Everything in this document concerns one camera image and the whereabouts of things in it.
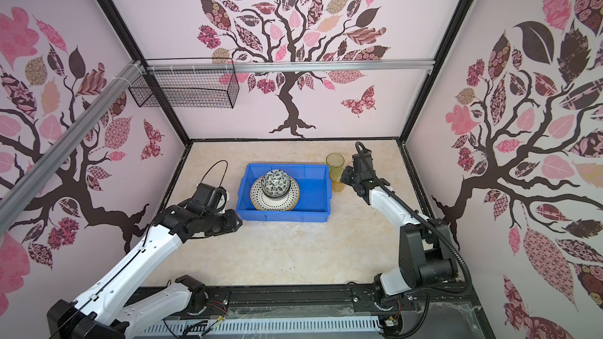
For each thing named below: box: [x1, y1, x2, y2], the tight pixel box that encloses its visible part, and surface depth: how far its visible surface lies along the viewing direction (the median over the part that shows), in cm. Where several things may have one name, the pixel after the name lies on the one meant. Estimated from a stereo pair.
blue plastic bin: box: [235, 163, 333, 223], surface depth 97 cm
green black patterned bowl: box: [260, 168, 292, 198], surface depth 94 cm
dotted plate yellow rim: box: [249, 176, 300, 212], surface depth 94 cm
